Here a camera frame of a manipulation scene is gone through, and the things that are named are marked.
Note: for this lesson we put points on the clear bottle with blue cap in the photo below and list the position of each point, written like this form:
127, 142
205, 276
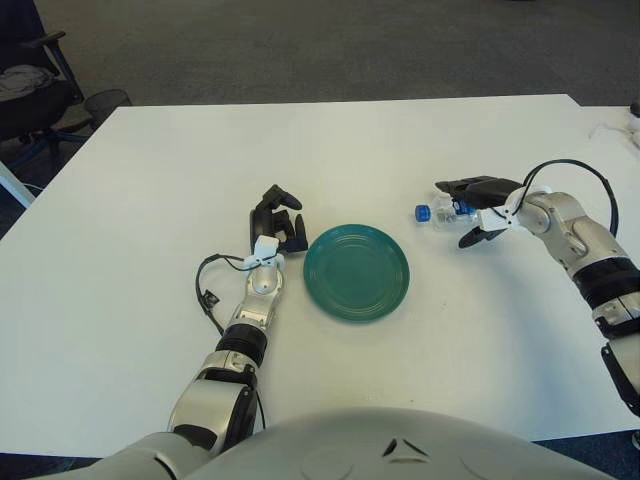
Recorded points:
442, 215

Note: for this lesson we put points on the grey robot torso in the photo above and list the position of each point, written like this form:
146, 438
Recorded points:
320, 445

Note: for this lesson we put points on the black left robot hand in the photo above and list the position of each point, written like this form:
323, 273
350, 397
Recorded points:
260, 222

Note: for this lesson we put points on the white furniture panel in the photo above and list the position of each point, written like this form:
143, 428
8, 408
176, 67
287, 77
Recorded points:
15, 185

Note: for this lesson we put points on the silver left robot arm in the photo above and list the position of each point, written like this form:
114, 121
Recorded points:
260, 285

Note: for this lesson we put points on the black office chair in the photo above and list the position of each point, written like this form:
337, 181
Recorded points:
30, 110

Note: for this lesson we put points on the black mesh wastebasket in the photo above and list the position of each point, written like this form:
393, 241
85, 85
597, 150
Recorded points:
107, 102

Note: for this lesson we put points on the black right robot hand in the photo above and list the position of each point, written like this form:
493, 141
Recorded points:
492, 190

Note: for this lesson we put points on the grey cloth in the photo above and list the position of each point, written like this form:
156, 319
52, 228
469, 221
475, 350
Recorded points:
22, 77

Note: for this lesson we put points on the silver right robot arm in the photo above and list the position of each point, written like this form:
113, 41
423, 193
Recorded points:
565, 225

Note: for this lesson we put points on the green ceramic plate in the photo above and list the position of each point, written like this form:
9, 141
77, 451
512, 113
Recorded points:
356, 272

